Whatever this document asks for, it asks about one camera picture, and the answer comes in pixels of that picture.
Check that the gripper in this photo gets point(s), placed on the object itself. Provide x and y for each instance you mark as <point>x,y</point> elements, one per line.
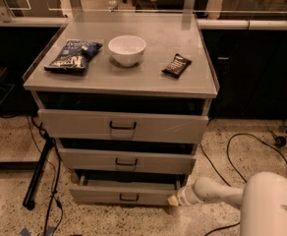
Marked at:
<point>183,196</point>

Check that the grey drawer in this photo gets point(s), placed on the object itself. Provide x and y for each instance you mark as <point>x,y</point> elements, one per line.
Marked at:
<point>127,161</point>
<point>139,127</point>
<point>154,192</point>

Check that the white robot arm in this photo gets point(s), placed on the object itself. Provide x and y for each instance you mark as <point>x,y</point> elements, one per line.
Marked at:
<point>262,202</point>

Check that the grey drawer cabinet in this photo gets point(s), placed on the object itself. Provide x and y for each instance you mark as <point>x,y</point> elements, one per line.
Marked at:
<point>142,88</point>

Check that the black snack bar wrapper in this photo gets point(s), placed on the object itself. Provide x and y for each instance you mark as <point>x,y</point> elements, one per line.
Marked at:
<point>177,66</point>

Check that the black stand leg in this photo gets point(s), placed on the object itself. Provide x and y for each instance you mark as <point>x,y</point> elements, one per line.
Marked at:
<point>28,201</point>

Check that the white bowl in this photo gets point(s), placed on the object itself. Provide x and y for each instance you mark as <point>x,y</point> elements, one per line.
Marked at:
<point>127,50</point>

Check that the blue chip bag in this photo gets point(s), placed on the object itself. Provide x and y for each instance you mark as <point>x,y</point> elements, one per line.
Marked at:
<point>74,56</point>

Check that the clear water bottle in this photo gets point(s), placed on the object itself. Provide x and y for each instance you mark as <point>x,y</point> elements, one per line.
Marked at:
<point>112,5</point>

